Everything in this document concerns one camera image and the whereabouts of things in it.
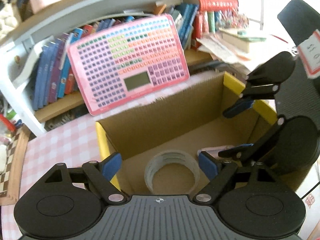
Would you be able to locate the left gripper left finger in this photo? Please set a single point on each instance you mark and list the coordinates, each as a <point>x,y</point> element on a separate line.
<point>99,175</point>

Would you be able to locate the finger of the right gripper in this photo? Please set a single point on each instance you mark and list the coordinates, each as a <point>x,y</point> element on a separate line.
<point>246,153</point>
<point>263,82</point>

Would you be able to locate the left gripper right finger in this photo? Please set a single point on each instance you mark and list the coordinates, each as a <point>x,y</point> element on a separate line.
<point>219,174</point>

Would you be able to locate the pink utility knife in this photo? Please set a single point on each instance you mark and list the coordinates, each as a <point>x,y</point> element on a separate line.
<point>213,151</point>

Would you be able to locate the clear packing tape roll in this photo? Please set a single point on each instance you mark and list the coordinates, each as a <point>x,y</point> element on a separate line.
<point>172,172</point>

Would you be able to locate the stack of papers and books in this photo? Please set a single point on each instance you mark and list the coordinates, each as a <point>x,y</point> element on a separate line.
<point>249,48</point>

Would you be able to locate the yellow cardboard box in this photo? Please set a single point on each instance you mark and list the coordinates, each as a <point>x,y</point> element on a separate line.
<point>185,121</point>

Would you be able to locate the black office chair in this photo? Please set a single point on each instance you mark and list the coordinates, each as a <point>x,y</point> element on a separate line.
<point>300,20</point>

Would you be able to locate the wooden chessboard box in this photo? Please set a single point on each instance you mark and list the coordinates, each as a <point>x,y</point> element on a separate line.
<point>11,177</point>

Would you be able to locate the red books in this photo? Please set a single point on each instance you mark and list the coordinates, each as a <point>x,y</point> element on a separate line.
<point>211,16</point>

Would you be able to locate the pink learning tablet toy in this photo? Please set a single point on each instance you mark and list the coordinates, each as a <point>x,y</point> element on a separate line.
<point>127,61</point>

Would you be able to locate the row of blue books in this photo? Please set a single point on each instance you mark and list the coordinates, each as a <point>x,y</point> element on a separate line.
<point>54,78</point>

